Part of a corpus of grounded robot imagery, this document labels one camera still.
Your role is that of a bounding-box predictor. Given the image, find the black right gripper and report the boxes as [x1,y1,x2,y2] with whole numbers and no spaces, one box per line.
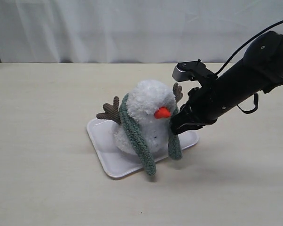
[170,81,223,135]

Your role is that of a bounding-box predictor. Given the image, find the green fluffy scarf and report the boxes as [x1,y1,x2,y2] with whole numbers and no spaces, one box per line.
[113,92,182,176]

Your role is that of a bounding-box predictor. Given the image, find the white plush snowman toy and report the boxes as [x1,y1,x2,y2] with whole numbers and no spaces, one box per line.
[96,80,183,155]

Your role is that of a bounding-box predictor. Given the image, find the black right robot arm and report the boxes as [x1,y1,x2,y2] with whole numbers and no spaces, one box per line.
[171,31,283,134]

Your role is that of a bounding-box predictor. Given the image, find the white plastic tray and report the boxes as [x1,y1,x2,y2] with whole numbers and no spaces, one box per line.
[86,118,199,179]

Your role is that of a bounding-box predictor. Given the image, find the white backdrop curtain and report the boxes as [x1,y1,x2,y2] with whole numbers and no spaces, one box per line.
[0,0,283,63]

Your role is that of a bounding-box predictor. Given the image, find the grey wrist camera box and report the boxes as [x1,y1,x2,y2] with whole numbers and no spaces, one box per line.
[172,59,206,82]

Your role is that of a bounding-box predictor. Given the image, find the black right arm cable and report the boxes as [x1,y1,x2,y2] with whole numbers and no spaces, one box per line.
[216,14,283,115]

